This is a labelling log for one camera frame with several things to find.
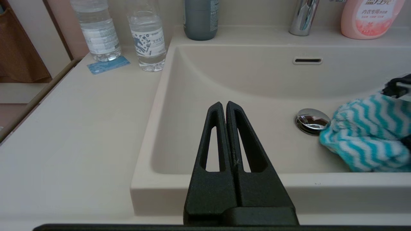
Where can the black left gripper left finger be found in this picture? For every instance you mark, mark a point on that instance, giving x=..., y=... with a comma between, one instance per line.
x=208, y=192

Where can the dark grey pump bottle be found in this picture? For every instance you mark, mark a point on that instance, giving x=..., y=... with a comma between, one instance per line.
x=200, y=22

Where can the beige sink basin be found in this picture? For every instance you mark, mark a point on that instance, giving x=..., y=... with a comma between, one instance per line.
x=257, y=80

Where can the blue card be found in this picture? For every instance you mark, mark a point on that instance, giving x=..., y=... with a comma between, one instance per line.
x=108, y=65

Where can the brown hanging bag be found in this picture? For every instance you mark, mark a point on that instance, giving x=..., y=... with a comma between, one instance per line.
x=19, y=54

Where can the pink soap pump bottle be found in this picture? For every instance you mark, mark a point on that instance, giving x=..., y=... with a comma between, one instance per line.
x=369, y=22

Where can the clear plain label water bottle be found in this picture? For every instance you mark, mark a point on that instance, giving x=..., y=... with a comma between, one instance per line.
x=99, y=35

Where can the chrome faucet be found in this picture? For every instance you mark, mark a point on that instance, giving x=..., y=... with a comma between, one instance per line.
x=303, y=19

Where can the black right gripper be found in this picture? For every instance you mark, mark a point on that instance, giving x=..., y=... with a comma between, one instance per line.
x=393, y=88

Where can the teal white striped cloth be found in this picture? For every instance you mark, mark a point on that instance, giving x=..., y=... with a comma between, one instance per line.
x=366, y=138

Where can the chrome drain stopper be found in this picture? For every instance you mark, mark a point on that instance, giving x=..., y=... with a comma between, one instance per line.
x=310, y=120

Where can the clear patterned label water bottle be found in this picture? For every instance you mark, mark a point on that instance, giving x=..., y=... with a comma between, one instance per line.
x=147, y=41

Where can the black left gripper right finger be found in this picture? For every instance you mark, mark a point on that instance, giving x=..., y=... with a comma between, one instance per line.
x=260, y=189

